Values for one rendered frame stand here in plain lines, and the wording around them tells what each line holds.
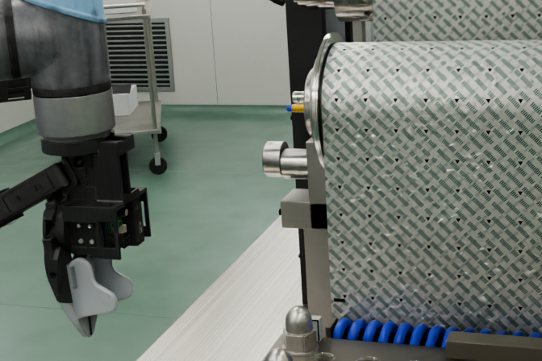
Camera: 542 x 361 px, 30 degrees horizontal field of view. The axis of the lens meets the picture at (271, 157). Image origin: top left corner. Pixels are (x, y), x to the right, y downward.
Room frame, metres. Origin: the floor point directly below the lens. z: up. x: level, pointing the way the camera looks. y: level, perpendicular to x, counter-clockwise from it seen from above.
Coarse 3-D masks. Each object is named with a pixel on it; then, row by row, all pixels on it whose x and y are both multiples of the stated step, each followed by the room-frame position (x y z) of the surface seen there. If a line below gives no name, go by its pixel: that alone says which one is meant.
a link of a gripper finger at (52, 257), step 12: (48, 240) 0.92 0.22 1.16; (48, 252) 0.92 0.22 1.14; (60, 252) 0.92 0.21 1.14; (48, 264) 0.92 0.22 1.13; (60, 264) 0.92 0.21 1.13; (48, 276) 0.92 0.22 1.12; (60, 276) 0.93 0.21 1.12; (60, 288) 0.93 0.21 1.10; (60, 300) 0.93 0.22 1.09; (72, 300) 0.93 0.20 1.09
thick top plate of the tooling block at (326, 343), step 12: (324, 348) 0.91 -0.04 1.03; (336, 348) 0.91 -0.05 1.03; (348, 348) 0.91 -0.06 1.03; (360, 348) 0.91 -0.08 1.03; (372, 348) 0.91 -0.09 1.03; (384, 348) 0.91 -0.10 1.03; (396, 348) 0.90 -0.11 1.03; (408, 348) 0.90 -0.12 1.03; (420, 348) 0.90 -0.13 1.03; (432, 348) 0.90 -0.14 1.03; (444, 348) 0.90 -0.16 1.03; (264, 360) 0.90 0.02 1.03; (300, 360) 0.89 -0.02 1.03; (312, 360) 0.89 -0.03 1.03; (324, 360) 0.90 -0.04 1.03; (336, 360) 0.89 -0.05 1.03; (348, 360) 0.89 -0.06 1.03; (360, 360) 0.89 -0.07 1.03; (372, 360) 0.89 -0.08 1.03; (384, 360) 0.88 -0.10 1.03; (396, 360) 0.88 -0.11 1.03; (408, 360) 0.88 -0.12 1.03; (420, 360) 0.88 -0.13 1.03; (432, 360) 0.87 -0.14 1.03; (444, 360) 0.87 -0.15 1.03; (456, 360) 0.87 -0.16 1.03; (468, 360) 0.87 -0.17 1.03
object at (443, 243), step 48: (336, 192) 0.97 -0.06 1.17; (384, 192) 0.96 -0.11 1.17; (432, 192) 0.94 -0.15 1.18; (480, 192) 0.93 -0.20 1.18; (528, 192) 0.91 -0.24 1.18; (336, 240) 0.97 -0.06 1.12; (384, 240) 0.96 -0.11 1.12; (432, 240) 0.94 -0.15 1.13; (480, 240) 0.93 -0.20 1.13; (528, 240) 0.91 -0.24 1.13; (336, 288) 0.97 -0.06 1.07; (384, 288) 0.96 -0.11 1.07; (432, 288) 0.94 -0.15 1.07; (480, 288) 0.93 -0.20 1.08; (528, 288) 0.91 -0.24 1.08; (528, 336) 0.91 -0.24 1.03
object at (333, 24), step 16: (288, 0) 1.34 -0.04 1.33; (288, 16) 1.34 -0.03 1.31; (304, 16) 1.33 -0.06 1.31; (320, 16) 1.32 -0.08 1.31; (288, 32) 1.34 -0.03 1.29; (304, 32) 1.33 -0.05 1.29; (320, 32) 1.32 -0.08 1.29; (288, 48) 1.34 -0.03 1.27; (304, 48) 1.33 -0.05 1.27; (304, 64) 1.33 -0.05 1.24; (304, 80) 1.33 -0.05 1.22; (304, 128) 1.33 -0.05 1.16; (304, 144) 1.33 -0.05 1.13; (304, 256) 1.33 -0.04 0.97; (304, 272) 1.34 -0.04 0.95; (304, 288) 1.34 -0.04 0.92; (304, 304) 1.34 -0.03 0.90
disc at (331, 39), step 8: (336, 32) 1.06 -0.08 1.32; (328, 40) 1.02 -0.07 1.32; (336, 40) 1.05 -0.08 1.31; (320, 48) 1.00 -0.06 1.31; (328, 48) 1.02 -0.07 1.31; (320, 56) 0.99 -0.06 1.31; (320, 64) 0.99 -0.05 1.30; (320, 72) 0.99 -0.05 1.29; (320, 80) 0.99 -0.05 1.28; (312, 88) 0.98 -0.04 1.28; (320, 88) 0.98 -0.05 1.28; (312, 96) 0.97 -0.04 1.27; (320, 96) 0.98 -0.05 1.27; (312, 104) 0.97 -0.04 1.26; (320, 104) 0.98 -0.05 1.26; (312, 112) 0.97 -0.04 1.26; (320, 112) 0.98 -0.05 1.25; (312, 120) 0.97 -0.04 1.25; (320, 120) 0.98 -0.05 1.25; (320, 128) 0.98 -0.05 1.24; (320, 136) 0.98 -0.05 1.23; (320, 144) 0.97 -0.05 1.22; (320, 152) 0.98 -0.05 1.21; (320, 160) 0.98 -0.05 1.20
